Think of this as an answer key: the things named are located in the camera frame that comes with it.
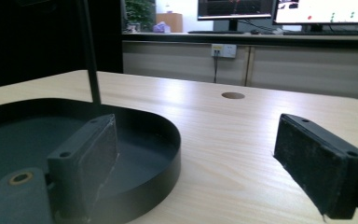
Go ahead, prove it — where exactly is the black power cable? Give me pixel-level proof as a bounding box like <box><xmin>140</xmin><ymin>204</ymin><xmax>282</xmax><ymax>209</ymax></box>
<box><xmin>213</xmin><ymin>50</ymin><xmax>220</xmax><ymax>84</ymax></box>

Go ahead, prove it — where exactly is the bright computer monitor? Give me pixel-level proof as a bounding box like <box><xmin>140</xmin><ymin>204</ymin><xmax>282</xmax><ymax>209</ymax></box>
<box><xmin>273</xmin><ymin>0</ymin><xmax>358</xmax><ymax>33</ymax></box>

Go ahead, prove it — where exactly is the purple tissue pack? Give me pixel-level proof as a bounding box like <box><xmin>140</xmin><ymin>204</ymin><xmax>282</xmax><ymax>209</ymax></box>
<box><xmin>152</xmin><ymin>21</ymin><xmax>172</xmax><ymax>34</ymax></box>

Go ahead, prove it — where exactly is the white wall socket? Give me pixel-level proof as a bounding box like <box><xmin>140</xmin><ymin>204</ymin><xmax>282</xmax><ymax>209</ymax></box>
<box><xmin>211</xmin><ymin>43</ymin><xmax>238</xmax><ymax>59</ymax></box>

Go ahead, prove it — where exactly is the brown cardboard box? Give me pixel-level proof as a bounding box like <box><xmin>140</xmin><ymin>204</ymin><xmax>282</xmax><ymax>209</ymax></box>
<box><xmin>156</xmin><ymin>12</ymin><xmax>184</xmax><ymax>34</ymax></box>

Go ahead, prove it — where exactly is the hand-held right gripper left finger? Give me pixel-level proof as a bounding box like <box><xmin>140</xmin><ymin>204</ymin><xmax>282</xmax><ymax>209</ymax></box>
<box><xmin>47</xmin><ymin>113</ymin><xmax>119</xmax><ymax>222</ymax></box>

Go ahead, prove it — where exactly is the black keyboard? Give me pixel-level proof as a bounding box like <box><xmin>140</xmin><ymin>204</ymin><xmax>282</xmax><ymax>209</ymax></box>
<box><xmin>282</xmin><ymin>29</ymin><xmax>358</xmax><ymax>36</ymax></box>

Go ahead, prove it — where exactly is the black metal pole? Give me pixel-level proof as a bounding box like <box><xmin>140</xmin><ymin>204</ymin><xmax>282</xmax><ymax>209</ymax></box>
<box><xmin>76</xmin><ymin>0</ymin><xmax>103</xmax><ymax>105</ymax></box>

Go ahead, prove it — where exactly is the round black tray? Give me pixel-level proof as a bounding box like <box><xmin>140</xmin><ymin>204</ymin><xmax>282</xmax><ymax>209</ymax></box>
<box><xmin>0</xmin><ymin>97</ymin><xmax>182</xmax><ymax>224</ymax></box>

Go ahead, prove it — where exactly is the dark computer monitor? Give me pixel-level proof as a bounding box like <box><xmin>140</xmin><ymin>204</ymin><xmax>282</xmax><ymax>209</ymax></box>
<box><xmin>197</xmin><ymin>0</ymin><xmax>277</xmax><ymax>32</ymax></box>

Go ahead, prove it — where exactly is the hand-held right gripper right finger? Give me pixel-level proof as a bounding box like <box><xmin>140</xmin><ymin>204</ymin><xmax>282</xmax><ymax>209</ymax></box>
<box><xmin>273</xmin><ymin>113</ymin><xmax>358</xmax><ymax>220</ymax></box>

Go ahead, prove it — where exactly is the green potted plant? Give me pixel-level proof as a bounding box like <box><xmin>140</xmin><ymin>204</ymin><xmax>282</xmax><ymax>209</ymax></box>
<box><xmin>124</xmin><ymin>0</ymin><xmax>157</xmax><ymax>32</ymax></box>

